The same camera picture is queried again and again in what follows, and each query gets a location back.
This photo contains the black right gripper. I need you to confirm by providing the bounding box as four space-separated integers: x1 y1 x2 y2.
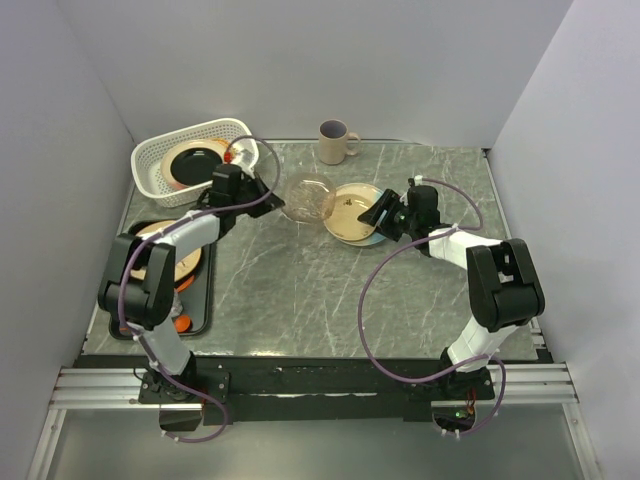
358 189 419 243

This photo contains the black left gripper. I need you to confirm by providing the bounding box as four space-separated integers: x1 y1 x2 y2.
232 172 285 219

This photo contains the black lacquer plate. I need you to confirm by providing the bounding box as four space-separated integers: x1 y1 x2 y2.
169 147 222 187

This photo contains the woven bamboo square tray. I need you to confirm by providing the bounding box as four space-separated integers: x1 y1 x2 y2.
210 138 240 164

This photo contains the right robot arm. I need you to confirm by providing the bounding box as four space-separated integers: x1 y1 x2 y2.
357 176 545 398

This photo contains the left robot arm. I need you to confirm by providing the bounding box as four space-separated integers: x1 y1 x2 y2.
97 164 285 402

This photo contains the white perforated plastic bin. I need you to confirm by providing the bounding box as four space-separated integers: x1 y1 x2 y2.
130 118 251 208

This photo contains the large cream and blue plate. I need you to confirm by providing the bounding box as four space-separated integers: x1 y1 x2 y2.
337 221 385 247

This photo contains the tan wooden printed plate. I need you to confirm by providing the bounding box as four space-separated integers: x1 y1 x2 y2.
324 183 382 241

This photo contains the beige ceramic mug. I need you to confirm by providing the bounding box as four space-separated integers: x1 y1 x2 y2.
318 119 361 166

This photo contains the beige bird pattern plate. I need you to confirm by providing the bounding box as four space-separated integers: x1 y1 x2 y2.
128 220 203 291

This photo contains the black rectangular tray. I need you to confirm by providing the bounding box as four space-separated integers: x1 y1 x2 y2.
108 220 215 341

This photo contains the clear glass cup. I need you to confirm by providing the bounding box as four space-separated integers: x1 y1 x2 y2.
169 292 184 319

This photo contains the orange plastic spoon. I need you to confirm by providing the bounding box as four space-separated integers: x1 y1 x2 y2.
173 315 193 334

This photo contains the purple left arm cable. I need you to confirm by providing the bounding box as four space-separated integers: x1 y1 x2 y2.
116 134 282 445

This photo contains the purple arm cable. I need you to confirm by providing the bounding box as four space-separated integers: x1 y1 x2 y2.
116 134 282 445
357 175 507 438

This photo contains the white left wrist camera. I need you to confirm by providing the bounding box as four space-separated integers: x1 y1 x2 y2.
223 139 259 172

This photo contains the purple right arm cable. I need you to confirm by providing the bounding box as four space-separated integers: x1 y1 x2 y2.
357 175 507 438

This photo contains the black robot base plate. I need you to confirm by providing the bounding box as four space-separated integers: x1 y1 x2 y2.
141 357 507 425

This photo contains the aluminium rail frame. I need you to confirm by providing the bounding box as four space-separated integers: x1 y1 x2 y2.
27 364 603 479

